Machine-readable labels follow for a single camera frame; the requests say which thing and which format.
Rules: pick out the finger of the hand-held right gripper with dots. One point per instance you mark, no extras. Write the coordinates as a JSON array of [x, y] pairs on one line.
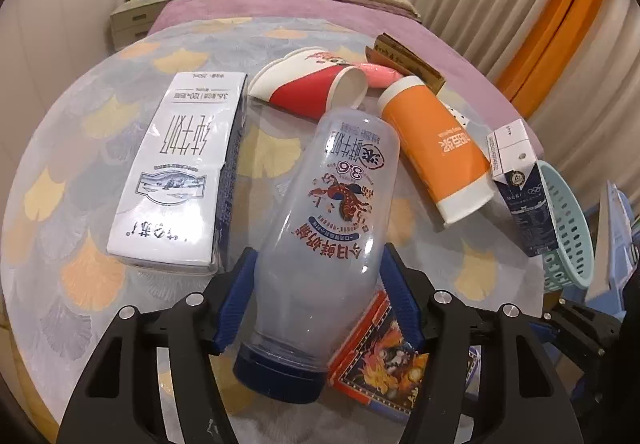
[[597, 394], [585, 329]]

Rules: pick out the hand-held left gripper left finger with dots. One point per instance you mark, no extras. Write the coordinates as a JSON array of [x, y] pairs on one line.
[[239, 296]]

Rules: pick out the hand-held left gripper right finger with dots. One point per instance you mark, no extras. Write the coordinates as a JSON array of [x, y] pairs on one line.
[[400, 296]]

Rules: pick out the clear plastic bottle blue cap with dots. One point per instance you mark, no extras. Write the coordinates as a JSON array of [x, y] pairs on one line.
[[325, 224]]

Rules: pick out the light blue plastic basket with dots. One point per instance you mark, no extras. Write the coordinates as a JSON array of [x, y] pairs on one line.
[[570, 224]]

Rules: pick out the large white milk carton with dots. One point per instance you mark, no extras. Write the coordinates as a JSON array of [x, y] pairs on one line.
[[175, 164]]

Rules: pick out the colourful printed card box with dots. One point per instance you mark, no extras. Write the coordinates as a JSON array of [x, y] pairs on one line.
[[380, 364]]

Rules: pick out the small blue white milk carton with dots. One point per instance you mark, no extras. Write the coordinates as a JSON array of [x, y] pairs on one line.
[[525, 194]]

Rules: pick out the orange paper cup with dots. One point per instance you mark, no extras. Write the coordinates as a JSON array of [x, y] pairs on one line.
[[435, 144]]

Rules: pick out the fan pattern tablecloth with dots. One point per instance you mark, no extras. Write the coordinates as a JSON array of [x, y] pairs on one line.
[[100, 224]]

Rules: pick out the white playing card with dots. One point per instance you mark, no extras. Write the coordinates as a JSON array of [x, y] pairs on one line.
[[456, 116]]

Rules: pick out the red and white paper cup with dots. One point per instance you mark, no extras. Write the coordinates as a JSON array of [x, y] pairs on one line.
[[305, 89]]

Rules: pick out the purple bedspread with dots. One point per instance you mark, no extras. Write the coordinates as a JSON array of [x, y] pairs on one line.
[[450, 69]]

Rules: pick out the brown folded paper booklet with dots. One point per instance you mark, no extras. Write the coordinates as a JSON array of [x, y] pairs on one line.
[[400, 56]]

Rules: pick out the beige nightstand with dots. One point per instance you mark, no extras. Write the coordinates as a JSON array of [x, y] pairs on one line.
[[135, 21]]

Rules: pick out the orange curtain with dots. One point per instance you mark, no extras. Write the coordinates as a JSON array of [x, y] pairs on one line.
[[565, 14]]

